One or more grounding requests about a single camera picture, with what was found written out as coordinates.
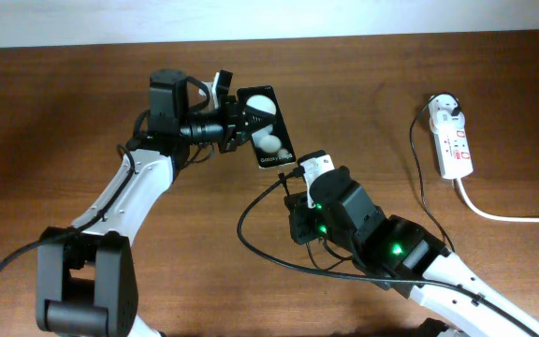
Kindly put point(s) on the white charger plug adapter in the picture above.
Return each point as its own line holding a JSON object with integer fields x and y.
{"x": 445, "y": 113}

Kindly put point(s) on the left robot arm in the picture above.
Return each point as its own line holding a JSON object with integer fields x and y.
{"x": 85, "y": 280}

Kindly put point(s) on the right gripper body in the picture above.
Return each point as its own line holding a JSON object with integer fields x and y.
{"x": 308, "y": 224}

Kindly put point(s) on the white power strip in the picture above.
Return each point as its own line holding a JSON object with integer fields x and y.
{"x": 454, "y": 156}

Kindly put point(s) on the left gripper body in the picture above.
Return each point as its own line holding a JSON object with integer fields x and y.
{"x": 229, "y": 130}

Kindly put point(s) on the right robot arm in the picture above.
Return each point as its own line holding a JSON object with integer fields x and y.
{"x": 399, "y": 254}

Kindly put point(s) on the black smartphone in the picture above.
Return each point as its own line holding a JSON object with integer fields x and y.
{"x": 272, "y": 145}

